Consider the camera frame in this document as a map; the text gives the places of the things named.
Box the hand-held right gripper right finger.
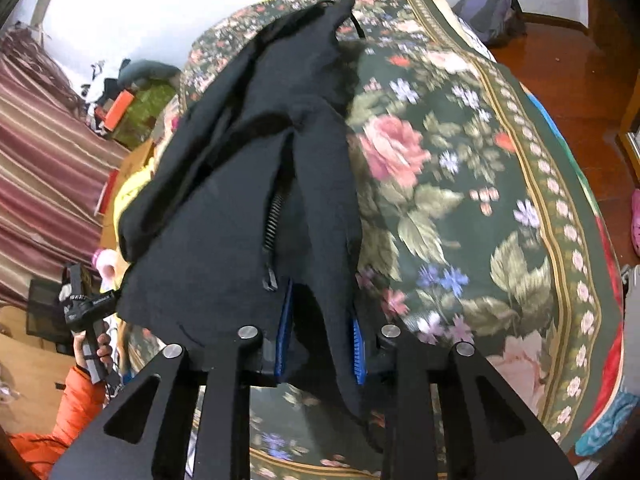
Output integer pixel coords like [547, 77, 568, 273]
[350, 310, 591, 480]

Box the person's left forearm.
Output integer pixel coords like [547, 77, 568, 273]
[10, 365, 108, 480]

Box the dark floral blanket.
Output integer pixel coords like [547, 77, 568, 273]
[177, 0, 626, 480]

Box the multicoloured bed sheet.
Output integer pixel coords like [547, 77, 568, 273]
[405, 0, 631, 411]

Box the pile of clothes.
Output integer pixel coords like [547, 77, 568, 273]
[80, 60, 132, 113]

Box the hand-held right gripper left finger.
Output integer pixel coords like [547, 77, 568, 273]
[50, 280, 294, 480]

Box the black zip hoodie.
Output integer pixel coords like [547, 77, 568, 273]
[114, 0, 388, 456]

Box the red box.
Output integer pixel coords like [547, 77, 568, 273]
[97, 169, 122, 216]

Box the green patterned storage box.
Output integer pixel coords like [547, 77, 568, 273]
[112, 85, 177, 150]

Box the person's left hand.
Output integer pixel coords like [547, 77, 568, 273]
[73, 332, 115, 386]

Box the yellow cloth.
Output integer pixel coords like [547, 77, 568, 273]
[112, 159, 162, 241]

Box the orange box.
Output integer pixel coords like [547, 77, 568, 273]
[102, 91, 137, 131]

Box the pink toy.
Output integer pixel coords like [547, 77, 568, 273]
[92, 249, 119, 292]

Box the teal cloth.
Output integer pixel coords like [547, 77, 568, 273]
[575, 389, 640, 457]

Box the grey purple backpack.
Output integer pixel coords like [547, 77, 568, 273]
[452, 0, 526, 48]

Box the striped red curtain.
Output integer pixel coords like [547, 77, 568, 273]
[0, 30, 132, 306]

